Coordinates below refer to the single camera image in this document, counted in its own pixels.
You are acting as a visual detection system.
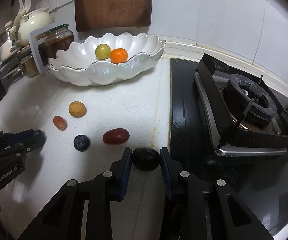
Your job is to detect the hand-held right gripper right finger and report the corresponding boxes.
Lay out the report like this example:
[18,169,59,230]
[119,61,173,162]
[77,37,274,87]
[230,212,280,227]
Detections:
[159,147,276,240]

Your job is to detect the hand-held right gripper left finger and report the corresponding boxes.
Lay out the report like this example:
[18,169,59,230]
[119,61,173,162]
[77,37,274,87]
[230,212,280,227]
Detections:
[18,147,133,240]

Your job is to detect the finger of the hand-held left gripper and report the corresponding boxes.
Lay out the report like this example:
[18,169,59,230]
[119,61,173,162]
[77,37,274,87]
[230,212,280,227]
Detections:
[0,129,38,148]
[0,129,46,163]

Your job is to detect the dark purple plum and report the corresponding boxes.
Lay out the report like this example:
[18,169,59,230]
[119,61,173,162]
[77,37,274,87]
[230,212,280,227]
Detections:
[132,147,160,172]

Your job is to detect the white scalloped ceramic bowl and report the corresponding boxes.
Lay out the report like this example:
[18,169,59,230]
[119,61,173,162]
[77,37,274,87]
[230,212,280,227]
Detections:
[47,32,166,87]

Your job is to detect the green plum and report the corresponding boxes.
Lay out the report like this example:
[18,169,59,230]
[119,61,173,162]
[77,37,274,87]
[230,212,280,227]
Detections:
[95,44,111,60]

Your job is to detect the orange mandarin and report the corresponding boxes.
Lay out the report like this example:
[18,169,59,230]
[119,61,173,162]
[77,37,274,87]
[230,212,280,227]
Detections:
[110,48,129,64]

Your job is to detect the small red cherry tomato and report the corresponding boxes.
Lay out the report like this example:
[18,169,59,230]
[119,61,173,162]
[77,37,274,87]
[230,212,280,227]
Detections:
[53,116,67,131]

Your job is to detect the dark red jujube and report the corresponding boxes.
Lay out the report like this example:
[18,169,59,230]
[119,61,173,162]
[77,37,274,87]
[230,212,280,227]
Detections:
[102,128,130,144]

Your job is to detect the blueberry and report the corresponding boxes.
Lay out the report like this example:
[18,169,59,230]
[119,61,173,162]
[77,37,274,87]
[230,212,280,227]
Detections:
[74,134,90,152]

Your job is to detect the black glass gas cooktop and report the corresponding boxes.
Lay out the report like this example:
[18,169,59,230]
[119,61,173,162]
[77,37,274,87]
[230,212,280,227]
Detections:
[169,57,288,238]

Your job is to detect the steel pan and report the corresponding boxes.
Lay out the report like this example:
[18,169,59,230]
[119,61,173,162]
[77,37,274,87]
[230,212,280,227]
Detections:
[0,65,24,85]

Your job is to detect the bronze lidded pot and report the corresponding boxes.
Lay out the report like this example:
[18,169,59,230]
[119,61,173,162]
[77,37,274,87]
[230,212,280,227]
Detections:
[21,55,41,78]

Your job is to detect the metal corner shelf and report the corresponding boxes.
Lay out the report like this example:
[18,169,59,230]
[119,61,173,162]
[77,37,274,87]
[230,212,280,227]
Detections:
[0,45,34,80]

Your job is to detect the white cooking pot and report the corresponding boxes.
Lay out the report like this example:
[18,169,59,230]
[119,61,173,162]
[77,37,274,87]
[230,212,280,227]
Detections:
[0,40,17,62]

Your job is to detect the glass jar of red sauce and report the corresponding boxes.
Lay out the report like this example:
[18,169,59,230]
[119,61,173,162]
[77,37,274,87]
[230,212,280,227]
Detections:
[44,24,74,60]

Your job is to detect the steel pot with lid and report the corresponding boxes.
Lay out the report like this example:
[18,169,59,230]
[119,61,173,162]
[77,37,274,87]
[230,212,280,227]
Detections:
[0,21,17,45]

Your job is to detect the cream ceramic pot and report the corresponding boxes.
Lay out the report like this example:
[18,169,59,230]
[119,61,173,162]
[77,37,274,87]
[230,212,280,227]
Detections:
[14,7,53,47]

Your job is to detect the brown wooden cutting board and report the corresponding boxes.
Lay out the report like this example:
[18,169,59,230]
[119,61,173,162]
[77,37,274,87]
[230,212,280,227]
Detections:
[74,0,154,33]

